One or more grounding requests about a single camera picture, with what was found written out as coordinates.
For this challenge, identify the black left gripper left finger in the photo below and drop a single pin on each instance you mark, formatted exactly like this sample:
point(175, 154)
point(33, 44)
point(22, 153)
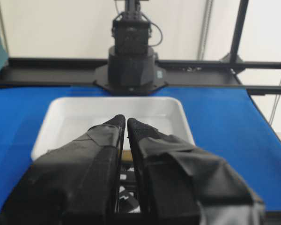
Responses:
point(76, 184)

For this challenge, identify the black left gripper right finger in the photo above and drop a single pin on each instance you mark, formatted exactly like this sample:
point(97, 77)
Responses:
point(181, 184)

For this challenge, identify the black white small box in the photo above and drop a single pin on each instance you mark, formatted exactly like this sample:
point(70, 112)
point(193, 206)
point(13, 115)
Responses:
point(128, 194)

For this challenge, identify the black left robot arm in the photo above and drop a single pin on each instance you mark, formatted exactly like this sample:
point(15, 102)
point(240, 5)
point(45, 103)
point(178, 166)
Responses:
point(131, 61)

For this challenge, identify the brown cardboard box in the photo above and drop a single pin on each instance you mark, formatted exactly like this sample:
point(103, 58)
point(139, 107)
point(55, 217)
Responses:
point(127, 156)

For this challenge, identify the white plastic tray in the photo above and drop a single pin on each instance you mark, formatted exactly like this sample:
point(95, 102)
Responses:
point(67, 118)

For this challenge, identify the blue table mat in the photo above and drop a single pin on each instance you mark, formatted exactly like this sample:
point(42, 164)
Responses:
point(223, 121)

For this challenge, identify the black aluminium frame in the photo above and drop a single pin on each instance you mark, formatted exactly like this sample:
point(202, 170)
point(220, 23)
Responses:
point(38, 72)

